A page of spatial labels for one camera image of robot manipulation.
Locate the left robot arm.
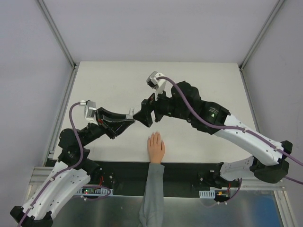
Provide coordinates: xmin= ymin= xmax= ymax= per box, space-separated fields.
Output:
xmin=10 ymin=101 xmax=135 ymax=227

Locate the grey sleeved forearm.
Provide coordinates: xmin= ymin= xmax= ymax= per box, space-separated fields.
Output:
xmin=139 ymin=163 xmax=164 ymax=227

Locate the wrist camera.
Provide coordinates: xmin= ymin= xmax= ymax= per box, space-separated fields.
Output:
xmin=146 ymin=71 xmax=166 ymax=101
xmin=80 ymin=100 xmax=98 ymax=125

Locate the mannequin hand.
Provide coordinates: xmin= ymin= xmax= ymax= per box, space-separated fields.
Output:
xmin=147 ymin=131 xmax=165 ymax=164

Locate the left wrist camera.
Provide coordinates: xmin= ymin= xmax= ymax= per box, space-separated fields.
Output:
xmin=80 ymin=100 xmax=98 ymax=125

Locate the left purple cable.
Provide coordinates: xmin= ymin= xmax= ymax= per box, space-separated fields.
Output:
xmin=18 ymin=101 xmax=87 ymax=227

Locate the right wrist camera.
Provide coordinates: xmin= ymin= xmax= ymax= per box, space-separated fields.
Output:
xmin=146 ymin=71 xmax=166 ymax=101

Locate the white cable duct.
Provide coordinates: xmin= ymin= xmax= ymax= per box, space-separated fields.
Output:
xmin=75 ymin=186 xmax=114 ymax=197
xmin=198 ymin=189 xmax=230 ymax=199

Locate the right aluminium frame post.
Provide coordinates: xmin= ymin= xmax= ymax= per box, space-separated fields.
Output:
xmin=238 ymin=0 xmax=287 ymax=71

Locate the left aluminium frame post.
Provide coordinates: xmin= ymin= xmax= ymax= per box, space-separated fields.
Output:
xmin=35 ymin=0 xmax=80 ymax=70

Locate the aluminium frame post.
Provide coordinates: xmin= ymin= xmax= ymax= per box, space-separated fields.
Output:
xmin=35 ymin=0 xmax=80 ymax=70
xmin=238 ymin=0 xmax=287 ymax=71

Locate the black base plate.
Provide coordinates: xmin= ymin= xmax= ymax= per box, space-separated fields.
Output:
xmin=76 ymin=162 xmax=242 ymax=202

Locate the right white cable duct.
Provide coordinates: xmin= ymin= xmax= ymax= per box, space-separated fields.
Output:
xmin=198 ymin=189 xmax=230 ymax=199

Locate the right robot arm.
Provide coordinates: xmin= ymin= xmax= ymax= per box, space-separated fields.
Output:
xmin=134 ymin=81 xmax=292 ymax=187

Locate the left white cable duct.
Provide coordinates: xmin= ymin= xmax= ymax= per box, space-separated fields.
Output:
xmin=75 ymin=186 xmax=114 ymax=197

